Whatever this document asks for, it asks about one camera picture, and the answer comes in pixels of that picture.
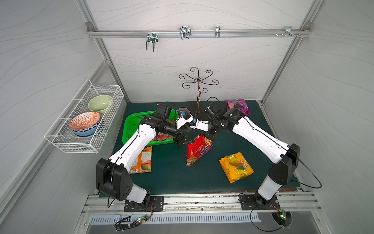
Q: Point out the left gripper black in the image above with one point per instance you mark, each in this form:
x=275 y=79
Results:
x=178 y=136

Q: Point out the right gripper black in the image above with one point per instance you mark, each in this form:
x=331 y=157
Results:
x=212 y=128

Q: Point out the red candy bag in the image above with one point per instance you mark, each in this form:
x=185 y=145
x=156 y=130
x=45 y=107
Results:
x=199 y=148
x=162 y=137

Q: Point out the green plastic basket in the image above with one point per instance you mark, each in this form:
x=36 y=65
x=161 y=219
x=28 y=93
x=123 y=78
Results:
x=131 y=125

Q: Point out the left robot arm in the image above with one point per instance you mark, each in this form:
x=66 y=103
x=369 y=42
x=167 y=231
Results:
x=113 y=174

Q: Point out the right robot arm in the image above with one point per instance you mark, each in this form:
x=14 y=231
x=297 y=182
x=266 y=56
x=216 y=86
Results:
x=284 y=156

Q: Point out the small pink bowl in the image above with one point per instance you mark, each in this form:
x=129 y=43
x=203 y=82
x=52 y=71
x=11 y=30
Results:
x=183 y=111

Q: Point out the purple snack bag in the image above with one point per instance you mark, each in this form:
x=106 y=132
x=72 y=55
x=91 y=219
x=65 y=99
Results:
x=239 y=104

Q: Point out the orange snack packet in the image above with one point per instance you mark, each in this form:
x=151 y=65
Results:
x=143 y=163

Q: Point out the yellow mango candy bag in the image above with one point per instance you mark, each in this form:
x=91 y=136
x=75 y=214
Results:
x=235 y=167

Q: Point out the metal jewelry tree stand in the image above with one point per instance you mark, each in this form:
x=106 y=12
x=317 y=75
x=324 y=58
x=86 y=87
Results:
x=197 y=109

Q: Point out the light green ceramic bowl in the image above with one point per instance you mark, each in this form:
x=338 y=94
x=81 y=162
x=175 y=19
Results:
x=100 y=104

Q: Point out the blue bowl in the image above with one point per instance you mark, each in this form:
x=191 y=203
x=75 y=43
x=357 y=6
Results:
x=86 y=132

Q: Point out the orange patterned bowl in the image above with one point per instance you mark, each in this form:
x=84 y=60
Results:
x=84 y=121

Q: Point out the small metal hook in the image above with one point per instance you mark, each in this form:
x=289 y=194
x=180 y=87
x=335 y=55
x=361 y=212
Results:
x=217 y=31

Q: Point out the looped metal hook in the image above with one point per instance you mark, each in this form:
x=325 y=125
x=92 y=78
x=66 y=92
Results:
x=185 y=32

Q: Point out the double prong metal hook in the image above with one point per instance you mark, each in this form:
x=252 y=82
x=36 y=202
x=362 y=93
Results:
x=152 y=38

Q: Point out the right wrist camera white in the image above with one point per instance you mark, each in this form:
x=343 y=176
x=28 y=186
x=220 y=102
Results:
x=200 y=125

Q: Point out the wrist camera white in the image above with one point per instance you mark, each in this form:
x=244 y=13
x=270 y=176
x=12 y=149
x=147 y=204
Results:
x=200 y=125
x=182 y=120

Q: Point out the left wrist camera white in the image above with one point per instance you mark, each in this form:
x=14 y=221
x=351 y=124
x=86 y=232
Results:
x=182 y=120

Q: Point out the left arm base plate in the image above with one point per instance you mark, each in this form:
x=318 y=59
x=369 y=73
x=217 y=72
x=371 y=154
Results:
x=150 y=203

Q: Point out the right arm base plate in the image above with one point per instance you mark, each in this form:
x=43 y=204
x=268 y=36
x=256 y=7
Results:
x=250 y=202

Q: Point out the white wire wall basket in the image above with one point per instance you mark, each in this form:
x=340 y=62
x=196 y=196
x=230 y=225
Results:
x=61 y=136

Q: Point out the aluminium front frame rail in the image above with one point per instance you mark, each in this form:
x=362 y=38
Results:
x=204 y=204

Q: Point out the right metal bracket hook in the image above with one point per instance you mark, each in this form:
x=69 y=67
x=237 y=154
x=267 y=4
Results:
x=288 y=34

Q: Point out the horizontal aluminium rail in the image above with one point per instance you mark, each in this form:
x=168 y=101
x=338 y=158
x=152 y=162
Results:
x=210 y=33

